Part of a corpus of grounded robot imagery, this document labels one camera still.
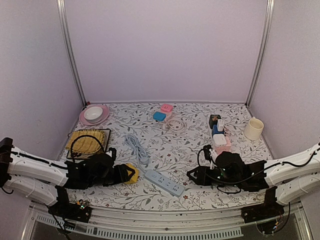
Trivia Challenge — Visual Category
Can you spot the pink plate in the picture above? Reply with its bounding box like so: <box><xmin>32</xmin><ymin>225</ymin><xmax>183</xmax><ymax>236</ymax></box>
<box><xmin>79</xmin><ymin>104</ymin><xmax>110</xmax><ymax>126</ymax></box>

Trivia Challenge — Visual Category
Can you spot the white bowl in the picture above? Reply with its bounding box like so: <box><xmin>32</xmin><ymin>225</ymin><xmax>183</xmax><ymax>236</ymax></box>
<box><xmin>83</xmin><ymin>106</ymin><xmax>103</xmax><ymax>123</ymax></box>

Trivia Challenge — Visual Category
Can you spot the yellow cube socket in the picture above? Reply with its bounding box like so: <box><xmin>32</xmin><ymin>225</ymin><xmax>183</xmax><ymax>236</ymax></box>
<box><xmin>125</xmin><ymin>163</ymin><xmax>139</xmax><ymax>185</ymax></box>

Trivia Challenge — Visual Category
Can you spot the white charger with cable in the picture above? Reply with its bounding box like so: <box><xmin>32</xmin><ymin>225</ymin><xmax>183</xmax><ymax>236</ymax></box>
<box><xmin>217</xmin><ymin>119</ymin><xmax>231</xmax><ymax>137</ymax></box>

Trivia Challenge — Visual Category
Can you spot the white pink coiled cable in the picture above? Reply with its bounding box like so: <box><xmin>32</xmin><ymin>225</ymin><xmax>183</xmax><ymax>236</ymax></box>
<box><xmin>161</xmin><ymin>112</ymin><xmax>187</xmax><ymax>133</ymax></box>

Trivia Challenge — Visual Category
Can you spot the right aluminium frame post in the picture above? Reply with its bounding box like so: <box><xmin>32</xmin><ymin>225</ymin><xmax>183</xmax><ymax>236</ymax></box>
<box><xmin>245</xmin><ymin>0</ymin><xmax>275</xmax><ymax>109</ymax></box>

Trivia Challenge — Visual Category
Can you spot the pink case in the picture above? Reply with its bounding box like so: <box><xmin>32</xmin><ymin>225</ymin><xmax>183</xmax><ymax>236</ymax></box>
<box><xmin>160</xmin><ymin>103</ymin><xmax>174</xmax><ymax>113</ymax></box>

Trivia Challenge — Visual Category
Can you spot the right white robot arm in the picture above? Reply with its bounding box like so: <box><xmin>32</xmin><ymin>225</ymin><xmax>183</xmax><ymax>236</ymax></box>
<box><xmin>186</xmin><ymin>143</ymin><xmax>320</xmax><ymax>218</ymax></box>

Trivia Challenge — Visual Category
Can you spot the blue case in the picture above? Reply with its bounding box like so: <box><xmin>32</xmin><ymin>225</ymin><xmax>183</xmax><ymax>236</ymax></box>
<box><xmin>153</xmin><ymin>111</ymin><xmax>166</xmax><ymax>122</ymax></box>

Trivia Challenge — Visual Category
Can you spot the white power strip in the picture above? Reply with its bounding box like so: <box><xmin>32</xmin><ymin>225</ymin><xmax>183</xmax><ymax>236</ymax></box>
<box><xmin>211</xmin><ymin>119</ymin><xmax>232</xmax><ymax>154</ymax></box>

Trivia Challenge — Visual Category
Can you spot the left aluminium frame post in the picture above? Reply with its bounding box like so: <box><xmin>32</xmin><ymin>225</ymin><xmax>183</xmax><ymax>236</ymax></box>
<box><xmin>56</xmin><ymin>0</ymin><xmax>87</xmax><ymax>107</ymax></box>

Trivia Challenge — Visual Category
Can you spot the cream mug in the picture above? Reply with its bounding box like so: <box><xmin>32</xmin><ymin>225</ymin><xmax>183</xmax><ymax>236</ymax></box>
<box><xmin>243</xmin><ymin>117</ymin><xmax>264</xmax><ymax>141</ymax></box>

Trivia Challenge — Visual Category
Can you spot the aluminium frame post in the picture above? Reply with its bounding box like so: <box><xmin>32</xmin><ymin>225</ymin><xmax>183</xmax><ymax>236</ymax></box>
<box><xmin>245</xmin><ymin>0</ymin><xmax>275</xmax><ymax>109</ymax></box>
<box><xmin>56</xmin><ymin>0</ymin><xmax>87</xmax><ymax>107</ymax></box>

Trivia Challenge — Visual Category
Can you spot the front aluminium rail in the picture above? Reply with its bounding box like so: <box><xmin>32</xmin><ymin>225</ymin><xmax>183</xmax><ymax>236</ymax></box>
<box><xmin>21</xmin><ymin>201</ymin><xmax>313</xmax><ymax>240</ymax></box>

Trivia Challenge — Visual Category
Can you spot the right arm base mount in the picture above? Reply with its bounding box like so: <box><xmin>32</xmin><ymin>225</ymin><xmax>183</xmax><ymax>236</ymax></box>
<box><xmin>241</xmin><ymin>186</ymin><xmax>285</xmax><ymax>223</ymax></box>

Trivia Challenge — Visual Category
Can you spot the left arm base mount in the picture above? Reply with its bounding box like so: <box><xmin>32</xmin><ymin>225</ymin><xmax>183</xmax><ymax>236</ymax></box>
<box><xmin>47</xmin><ymin>185</ymin><xmax>92</xmax><ymax>223</ymax></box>

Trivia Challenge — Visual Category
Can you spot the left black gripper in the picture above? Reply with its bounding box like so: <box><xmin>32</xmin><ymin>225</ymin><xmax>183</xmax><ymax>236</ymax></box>
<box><xmin>88</xmin><ymin>163</ymin><xmax>135</xmax><ymax>188</ymax></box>

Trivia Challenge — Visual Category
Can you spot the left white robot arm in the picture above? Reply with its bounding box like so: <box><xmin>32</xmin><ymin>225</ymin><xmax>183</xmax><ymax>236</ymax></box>
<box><xmin>0</xmin><ymin>137</ymin><xmax>138</xmax><ymax>217</ymax></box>

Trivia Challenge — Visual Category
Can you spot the blue cube socket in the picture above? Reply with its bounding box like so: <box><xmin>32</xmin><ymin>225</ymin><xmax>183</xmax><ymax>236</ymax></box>
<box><xmin>211</xmin><ymin>124</ymin><xmax>225</xmax><ymax>136</ymax></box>

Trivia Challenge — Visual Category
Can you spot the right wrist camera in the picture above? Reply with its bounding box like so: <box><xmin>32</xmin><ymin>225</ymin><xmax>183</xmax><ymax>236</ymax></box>
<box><xmin>203</xmin><ymin>144</ymin><xmax>218</xmax><ymax>167</ymax></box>

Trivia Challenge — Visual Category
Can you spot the light blue power strip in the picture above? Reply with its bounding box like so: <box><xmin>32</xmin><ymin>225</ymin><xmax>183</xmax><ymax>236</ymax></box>
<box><xmin>144</xmin><ymin>169</ymin><xmax>185</xmax><ymax>198</ymax></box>

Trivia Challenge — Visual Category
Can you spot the dark green cube socket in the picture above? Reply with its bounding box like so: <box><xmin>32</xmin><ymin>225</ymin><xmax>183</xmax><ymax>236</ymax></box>
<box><xmin>209</xmin><ymin>114</ymin><xmax>221</xmax><ymax>129</ymax></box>

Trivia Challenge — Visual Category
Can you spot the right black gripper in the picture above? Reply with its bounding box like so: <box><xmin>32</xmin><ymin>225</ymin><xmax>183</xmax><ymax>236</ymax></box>
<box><xmin>187</xmin><ymin>165</ymin><xmax>242</xmax><ymax>188</ymax></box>

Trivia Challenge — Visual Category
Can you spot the pink cube socket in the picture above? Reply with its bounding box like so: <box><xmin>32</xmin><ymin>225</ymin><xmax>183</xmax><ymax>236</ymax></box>
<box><xmin>214</xmin><ymin>136</ymin><xmax>232</xmax><ymax>155</ymax></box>

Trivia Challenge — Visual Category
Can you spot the yellow woven basket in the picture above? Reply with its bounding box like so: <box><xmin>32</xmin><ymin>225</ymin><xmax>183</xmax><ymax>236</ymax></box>
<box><xmin>65</xmin><ymin>129</ymin><xmax>106</xmax><ymax>154</ymax></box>

